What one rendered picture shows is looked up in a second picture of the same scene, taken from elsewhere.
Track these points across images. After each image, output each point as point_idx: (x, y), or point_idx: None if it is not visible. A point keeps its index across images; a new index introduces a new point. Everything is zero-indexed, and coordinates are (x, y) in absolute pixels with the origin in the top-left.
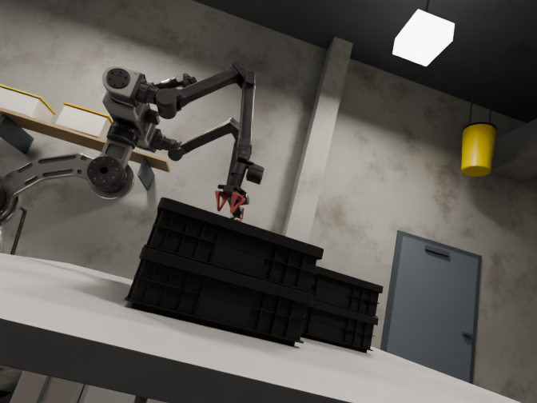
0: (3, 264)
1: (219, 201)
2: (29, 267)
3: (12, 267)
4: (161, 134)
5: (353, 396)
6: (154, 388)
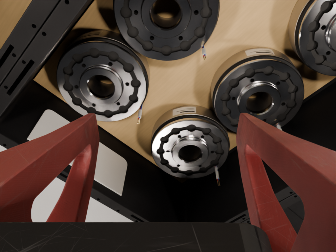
0: (93, 217)
1: (82, 210)
2: (61, 191)
3: (110, 216)
4: None
5: None
6: None
